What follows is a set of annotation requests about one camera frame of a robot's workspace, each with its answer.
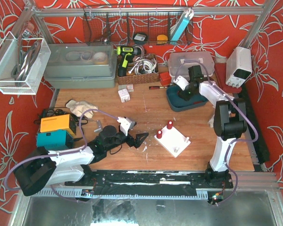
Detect white mesh hanging basket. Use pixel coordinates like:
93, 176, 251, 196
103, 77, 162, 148
0, 32, 51, 95

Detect teal plastic tray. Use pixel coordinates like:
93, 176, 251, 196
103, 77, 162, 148
166, 86, 208, 112

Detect blue white board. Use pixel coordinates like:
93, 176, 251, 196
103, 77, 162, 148
170, 8, 194, 44

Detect white coiled cables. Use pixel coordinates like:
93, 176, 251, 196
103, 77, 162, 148
128, 58, 158, 75

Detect brown wicker basket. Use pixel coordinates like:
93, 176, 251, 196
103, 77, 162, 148
116, 54, 159, 85

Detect yellow box device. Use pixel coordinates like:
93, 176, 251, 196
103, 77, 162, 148
40, 114, 77, 135

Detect white base plate with pegs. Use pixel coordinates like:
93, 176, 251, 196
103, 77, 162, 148
154, 125, 191, 158

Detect white work glove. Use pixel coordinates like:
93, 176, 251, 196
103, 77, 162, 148
65, 99, 98, 117

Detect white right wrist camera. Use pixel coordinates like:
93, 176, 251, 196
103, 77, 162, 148
173, 75, 190, 90

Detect red large spring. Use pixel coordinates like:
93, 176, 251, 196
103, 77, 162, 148
167, 121, 173, 129

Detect grey plastic storage box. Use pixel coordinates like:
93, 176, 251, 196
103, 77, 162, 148
44, 43, 117, 89

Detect red small box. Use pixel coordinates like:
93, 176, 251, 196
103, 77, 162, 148
159, 72, 172, 86

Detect black wire wall basket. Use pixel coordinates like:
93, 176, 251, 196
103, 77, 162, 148
83, 3, 193, 45

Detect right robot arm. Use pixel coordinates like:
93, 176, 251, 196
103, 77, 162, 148
174, 65, 247, 186

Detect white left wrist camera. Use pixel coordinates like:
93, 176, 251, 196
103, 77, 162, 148
117, 117, 136, 136

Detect white power supply unit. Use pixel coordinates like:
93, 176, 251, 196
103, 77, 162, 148
225, 47, 252, 88

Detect black round tape measure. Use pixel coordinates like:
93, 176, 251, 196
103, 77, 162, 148
133, 32, 148, 45

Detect green cordless drill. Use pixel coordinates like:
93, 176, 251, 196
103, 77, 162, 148
116, 46, 142, 77

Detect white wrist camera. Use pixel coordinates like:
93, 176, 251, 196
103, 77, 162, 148
117, 117, 136, 136
173, 75, 190, 90

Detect teal box device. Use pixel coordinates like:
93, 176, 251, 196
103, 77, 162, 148
36, 129, 74, 150

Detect grey metal bracket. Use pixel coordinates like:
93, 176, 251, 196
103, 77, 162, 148
94, 120, 102, 133

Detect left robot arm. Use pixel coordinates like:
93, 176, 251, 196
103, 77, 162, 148
13, 125, 148, 196

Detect black cable duct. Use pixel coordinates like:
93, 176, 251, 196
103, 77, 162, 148
238, 85, 270, 164

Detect white power adapter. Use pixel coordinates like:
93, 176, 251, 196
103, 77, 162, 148
118, 89, 131, 103

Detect aluminium frame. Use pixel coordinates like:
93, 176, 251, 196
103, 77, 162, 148
0, 0, 276, 92

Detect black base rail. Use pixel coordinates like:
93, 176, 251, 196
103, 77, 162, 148
65, 170, 233, 196

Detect white clear toolbox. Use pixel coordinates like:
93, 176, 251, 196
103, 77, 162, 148
168, 51, 215, 82

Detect yellow tape measure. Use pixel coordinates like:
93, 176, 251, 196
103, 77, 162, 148
157, 34, 168, 45

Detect red handled small tool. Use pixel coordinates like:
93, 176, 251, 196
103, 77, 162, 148
149, 86, 168, 90

